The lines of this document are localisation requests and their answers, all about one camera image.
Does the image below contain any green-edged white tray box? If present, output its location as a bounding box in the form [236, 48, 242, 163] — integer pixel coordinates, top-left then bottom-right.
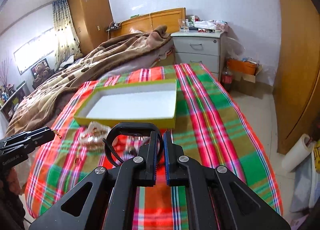
[74, 79, 177, 129]

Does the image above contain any beige hair claw clip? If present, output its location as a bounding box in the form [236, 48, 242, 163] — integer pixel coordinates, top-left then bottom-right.
[79, 122, 111, 153]

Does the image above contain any wooden door wardrobe right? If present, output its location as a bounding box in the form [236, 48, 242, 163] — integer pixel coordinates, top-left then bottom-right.
[273, 0, 319, 154]

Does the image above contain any gold chain black charm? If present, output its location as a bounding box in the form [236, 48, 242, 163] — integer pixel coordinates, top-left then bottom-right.
[52, 129, 62, 139]

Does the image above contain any wooden bed headboard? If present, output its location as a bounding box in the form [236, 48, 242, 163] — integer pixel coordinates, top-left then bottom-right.
[110, 8, 185, 38]

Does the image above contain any red green plaid cloth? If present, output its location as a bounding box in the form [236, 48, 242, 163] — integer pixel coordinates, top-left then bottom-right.
[24, 62, 284, 230]

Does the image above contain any tall wooden wardrobe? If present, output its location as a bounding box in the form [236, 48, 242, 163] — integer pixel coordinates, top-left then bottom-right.
[68, 0, 113, 55]

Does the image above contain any grey bedside drawer cabinet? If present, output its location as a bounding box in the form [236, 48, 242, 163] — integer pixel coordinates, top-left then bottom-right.
[171, 31, 226, 79]

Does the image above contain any red cola bottle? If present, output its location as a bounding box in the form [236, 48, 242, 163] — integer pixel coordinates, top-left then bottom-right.
[221, 67, 233, 92]

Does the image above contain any brown patterned blanket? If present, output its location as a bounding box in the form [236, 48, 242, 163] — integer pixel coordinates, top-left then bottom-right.
[5, 25, 170, 137]

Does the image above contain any white paper roll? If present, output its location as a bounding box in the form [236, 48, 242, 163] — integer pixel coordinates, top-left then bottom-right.
[281, 134, 313, 173]

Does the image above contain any orange storage box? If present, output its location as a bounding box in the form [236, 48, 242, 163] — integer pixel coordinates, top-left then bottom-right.
[226, 58, 257, 75]

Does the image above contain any patterned window curtain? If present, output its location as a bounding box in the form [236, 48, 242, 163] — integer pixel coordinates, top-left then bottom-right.
[52, 0, 80, 70]

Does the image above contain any clear glass cup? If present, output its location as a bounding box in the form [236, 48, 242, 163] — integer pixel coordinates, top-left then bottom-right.
[178, 19, 189, 32]

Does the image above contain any black fitness wristband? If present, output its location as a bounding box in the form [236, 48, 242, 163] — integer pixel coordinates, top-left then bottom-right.
[103, 122, 164, 167]

